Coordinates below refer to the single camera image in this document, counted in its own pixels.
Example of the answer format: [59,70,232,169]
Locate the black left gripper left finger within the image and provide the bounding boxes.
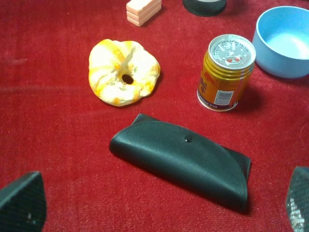
[0,171,47,232]

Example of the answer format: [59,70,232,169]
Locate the black mesh pen holder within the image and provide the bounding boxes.
[183,0,226,16]

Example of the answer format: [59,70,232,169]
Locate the orange white pumpkin toy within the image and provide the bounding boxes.
[88,39,161,107]

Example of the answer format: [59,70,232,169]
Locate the orange gold drink can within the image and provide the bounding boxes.
[197,34,256,112]

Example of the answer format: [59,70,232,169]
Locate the pink layered eraser block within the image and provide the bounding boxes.
[126,0,162,27]

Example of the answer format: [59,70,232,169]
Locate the blue plastic bowl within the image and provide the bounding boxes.
[252,6,309,79]

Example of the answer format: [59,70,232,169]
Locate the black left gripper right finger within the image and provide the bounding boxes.
[285,166,309,232]

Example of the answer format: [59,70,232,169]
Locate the black leather glasses case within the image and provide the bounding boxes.
[110,114,251,212]

